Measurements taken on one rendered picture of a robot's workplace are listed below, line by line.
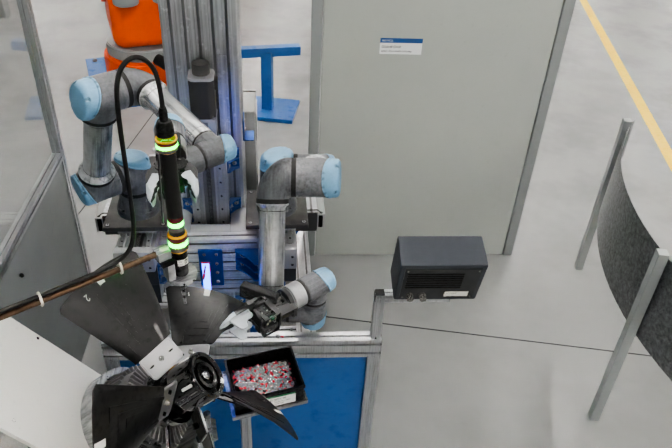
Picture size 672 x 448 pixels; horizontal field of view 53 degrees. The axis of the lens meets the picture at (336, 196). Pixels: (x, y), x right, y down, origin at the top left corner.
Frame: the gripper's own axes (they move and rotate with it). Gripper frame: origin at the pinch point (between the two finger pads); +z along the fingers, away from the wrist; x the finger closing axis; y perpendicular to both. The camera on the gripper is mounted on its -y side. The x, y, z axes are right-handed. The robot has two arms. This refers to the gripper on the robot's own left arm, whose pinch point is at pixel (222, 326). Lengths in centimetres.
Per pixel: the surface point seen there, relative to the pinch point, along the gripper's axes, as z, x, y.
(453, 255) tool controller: -66, -8, 21
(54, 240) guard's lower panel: 7, 56, -114
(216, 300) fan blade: -4.4, 2.0, -10.1
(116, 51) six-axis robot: -132, 122, -358
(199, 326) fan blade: 5.3, -0.9, -2.9
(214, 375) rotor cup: 11.3, -4.1, 14.2
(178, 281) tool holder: 13.7, -28.9, 3.2
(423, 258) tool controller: -58, -7, 17
